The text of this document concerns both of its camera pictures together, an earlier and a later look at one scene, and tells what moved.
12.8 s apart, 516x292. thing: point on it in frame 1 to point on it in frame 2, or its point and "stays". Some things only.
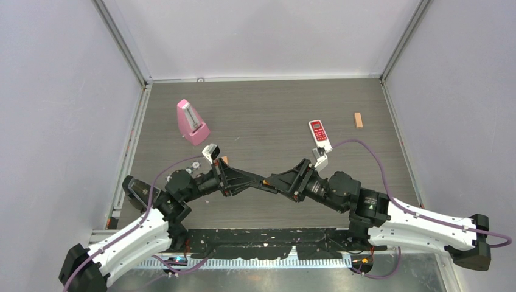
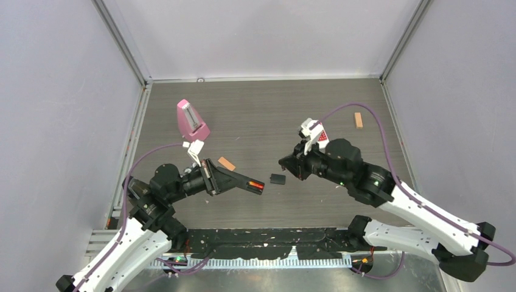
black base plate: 273,243 stays
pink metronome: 190,125 stays
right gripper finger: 291,182 to 291,163
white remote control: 319,134 stays
